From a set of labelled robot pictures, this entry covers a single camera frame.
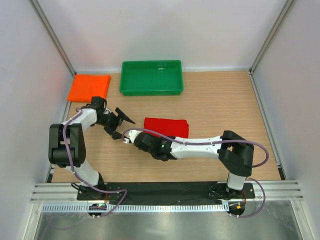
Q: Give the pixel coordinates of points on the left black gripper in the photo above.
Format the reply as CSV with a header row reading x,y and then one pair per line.
x,y
118,122

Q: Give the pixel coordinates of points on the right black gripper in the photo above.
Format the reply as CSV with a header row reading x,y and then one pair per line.
x,y
153,136

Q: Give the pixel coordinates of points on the red t shirt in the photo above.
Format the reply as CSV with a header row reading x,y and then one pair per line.
x,y
167,127

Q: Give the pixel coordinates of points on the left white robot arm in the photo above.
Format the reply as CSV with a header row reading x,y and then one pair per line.
x,y
66,145

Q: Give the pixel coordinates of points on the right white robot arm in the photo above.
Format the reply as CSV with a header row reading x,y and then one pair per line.
x,y
233,151

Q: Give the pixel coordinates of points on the folded orange t shirt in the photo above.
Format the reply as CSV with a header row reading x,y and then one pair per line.
x,y
86,86

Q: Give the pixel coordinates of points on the green plastic tray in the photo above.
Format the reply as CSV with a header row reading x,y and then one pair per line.
x,y
151,78

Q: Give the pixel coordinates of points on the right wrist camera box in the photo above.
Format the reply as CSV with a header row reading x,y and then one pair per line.
x,y
131,136

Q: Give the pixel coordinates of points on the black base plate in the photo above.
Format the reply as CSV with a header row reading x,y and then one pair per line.
x,y
165,193

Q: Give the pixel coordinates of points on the aluminium front rail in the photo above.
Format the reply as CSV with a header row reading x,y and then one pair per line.
x,y
63,192

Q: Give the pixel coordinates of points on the white slotted cable duct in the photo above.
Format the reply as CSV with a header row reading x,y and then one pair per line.
x,y
102,208

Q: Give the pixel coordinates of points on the left aluminium frame post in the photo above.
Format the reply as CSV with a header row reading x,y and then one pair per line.
x,y
52,35

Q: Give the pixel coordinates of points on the aluminium frame post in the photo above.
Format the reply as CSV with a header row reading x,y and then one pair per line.
x,y
52,35
280,19

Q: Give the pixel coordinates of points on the right aluminium frame post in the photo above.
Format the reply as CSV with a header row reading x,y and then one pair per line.
x,y
280,19

